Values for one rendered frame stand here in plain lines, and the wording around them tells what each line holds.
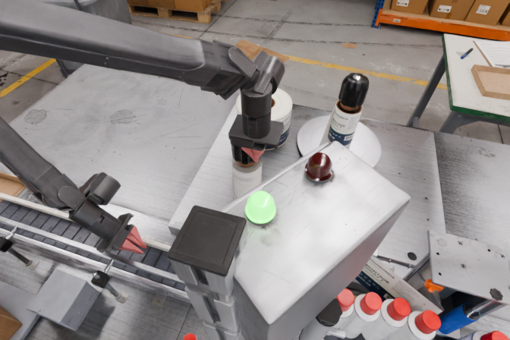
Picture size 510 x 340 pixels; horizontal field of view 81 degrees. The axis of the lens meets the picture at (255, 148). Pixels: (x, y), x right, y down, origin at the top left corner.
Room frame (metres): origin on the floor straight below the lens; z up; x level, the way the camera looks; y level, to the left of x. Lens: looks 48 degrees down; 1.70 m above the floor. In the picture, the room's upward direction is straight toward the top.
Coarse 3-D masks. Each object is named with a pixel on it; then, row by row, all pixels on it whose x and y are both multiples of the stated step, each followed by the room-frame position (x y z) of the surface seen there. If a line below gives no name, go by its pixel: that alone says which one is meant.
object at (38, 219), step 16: (0, 208) 0.50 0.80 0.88; (16, 208) 0.50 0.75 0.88; (0, 224) 0.44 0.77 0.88; (32, 224) 0.44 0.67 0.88; (48, 224) 0.44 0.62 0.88; (64, 224) 0.44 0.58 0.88; (48, 240) 0.39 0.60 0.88; (80, 240) 0.39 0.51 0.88; (96, 240) 0.39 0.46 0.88; (128, 240) 0.39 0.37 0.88; (96, 256) 0.35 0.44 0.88; (128, 256) 0.35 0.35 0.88; (144, 256) 0.35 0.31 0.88; (160, 256) 0.35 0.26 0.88; (144, 272) 0.30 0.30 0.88; (336, 336) 0.15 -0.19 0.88
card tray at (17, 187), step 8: (0, 176) 0.66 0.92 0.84; (8, 176) 0.64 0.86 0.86; (16, 176) 0.63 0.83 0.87; (0, 184) 0.62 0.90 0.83; (8, 184) 0.62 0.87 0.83; (16, 184) 0.62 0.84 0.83; (0, 192) 0.59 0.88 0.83; (8, 192) 0.59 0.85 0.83; (16, 192) 0.59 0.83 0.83; (0, 200) 0.56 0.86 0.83
